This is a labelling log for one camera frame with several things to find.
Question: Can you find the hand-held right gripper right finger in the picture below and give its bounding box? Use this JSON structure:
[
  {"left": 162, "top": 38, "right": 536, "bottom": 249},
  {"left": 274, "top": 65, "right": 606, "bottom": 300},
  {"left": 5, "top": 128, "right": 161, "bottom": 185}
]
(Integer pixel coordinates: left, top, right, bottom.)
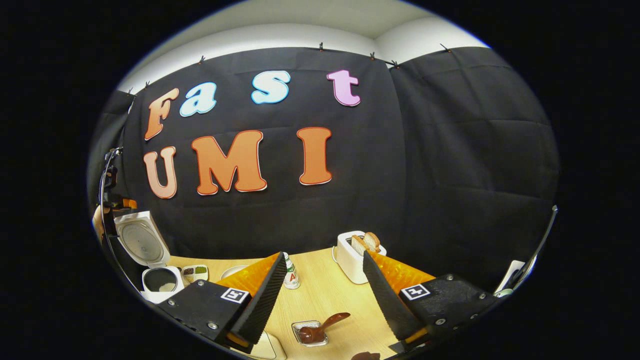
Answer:
[{"left": 361, "top": 250, "right": 506, "bottom": 351}]

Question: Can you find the white rice cooker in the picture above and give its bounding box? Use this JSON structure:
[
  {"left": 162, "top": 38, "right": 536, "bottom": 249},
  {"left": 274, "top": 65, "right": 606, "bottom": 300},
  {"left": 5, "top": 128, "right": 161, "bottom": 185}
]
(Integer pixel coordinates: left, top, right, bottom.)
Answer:
[{"left": 114, "top": 210, "right": 185, "bottom": 305}]

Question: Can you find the white round plate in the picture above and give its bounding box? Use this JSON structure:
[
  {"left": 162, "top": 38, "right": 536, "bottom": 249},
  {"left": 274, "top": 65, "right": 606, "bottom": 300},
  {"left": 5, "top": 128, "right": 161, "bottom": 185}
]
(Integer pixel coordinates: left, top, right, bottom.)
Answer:
[{"left": 220, "top": 264, "right": 251, "bottom": 280}]

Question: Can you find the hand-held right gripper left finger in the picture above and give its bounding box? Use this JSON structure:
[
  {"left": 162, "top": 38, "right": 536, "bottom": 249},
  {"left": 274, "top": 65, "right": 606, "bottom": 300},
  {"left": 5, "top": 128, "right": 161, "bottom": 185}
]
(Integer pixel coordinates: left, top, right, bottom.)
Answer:
[{"left": 156, "top": 252, "right": 289, "bottom": 355}]

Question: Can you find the white device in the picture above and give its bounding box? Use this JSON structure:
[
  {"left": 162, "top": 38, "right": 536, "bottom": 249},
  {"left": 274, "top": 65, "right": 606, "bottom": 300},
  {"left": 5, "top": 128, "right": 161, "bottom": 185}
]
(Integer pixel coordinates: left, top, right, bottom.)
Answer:
[{"left": 494, "top": 260, "right": 526, "bottom": 296}]

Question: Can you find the white drink bottle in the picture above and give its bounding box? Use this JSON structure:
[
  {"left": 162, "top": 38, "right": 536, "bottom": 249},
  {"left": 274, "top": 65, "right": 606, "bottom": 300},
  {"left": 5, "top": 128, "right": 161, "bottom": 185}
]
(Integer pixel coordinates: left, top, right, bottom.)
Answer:
[{"left": 282, "top": 252, "right": 301, "bottom": 290}]

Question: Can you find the white toaster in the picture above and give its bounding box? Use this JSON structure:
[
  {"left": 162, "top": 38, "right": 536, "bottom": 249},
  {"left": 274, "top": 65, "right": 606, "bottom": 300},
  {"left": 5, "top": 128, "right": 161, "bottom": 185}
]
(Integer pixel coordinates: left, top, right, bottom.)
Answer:
[{"left": 334, "top": 230, "right": 387, "bottom": 285}]

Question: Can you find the small sauce dish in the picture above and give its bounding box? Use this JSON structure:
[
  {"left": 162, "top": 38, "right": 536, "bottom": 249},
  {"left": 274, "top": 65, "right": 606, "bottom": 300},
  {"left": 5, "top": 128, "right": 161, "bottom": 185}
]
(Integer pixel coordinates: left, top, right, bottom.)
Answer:
[{"left": 181, "top": 265, "right": 209, "bottom": 284}]

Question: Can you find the brown wooden spoon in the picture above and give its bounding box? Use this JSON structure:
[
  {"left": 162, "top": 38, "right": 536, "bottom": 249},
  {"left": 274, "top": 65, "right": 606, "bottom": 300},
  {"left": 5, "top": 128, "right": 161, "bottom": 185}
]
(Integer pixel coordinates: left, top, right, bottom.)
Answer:
[{"left": 298, "top": 312, "right": 351, "bottom": 345}]

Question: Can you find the metal chopstick holder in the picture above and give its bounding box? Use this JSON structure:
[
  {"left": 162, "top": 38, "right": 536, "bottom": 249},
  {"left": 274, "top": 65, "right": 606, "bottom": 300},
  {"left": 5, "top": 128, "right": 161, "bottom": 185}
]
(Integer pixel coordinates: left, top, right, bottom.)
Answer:
[{"left": 291, "top": 320, "right": 329, "bottom": 348}]

